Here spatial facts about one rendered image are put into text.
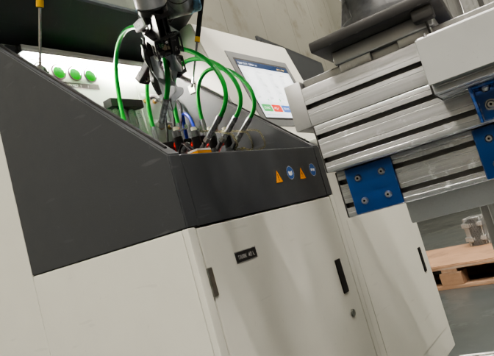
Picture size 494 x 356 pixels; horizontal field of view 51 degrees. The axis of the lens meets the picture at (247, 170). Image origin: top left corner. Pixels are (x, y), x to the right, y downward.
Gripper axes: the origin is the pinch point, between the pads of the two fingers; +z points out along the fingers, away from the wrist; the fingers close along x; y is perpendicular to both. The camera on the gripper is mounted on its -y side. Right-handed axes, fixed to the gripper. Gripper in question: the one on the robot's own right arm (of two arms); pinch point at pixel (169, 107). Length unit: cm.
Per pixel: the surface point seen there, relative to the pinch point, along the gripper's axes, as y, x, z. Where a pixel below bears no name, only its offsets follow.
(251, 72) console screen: -5, 59, -19
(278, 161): 26.1, 8.5, 25.2
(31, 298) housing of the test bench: -35, -34, 43
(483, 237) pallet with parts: 6, 309, 93
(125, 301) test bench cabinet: 2, -35, 49
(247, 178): 26.0, -8.7, 28.8
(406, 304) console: 27, 66, 82
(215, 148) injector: 1.1, 15.5, 13.5
